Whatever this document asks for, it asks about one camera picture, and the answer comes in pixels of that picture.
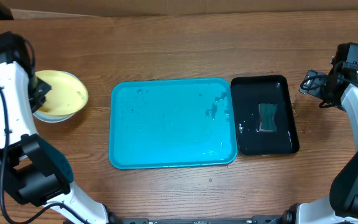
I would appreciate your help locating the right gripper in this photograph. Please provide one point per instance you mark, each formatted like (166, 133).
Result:
(337, 103)

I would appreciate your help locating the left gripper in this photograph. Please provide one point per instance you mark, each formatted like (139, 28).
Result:
(45, 88)

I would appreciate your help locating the light blue plate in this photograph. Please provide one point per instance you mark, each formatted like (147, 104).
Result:
(53, 119)

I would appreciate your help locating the yellow plate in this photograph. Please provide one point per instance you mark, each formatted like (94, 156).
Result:
(64, 93)

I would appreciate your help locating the green orange sponge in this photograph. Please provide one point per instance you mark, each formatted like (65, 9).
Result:
(267, 114)

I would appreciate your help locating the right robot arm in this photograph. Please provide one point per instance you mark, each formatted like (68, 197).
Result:
(341, 205)

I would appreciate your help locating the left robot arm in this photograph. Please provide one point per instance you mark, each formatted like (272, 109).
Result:
(31, 169)

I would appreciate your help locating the black water tray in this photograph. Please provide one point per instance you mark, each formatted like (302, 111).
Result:
(247, 94)

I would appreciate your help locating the teal plastic tray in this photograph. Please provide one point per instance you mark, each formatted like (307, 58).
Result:
(172, 123)

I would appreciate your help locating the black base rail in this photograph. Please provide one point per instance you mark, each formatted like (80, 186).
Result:
(254, 220)

